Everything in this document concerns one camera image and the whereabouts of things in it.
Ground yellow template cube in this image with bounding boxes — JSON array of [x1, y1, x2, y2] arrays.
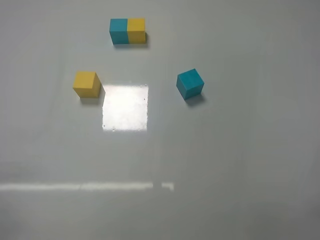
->
[[127, 18, 146, 44]]

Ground blue template cube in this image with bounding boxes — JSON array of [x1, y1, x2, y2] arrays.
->
[[109, 18, 129, 45]]

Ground yellow loose cube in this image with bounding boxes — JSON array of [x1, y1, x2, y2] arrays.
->
[[72, 71, 102, 99]]

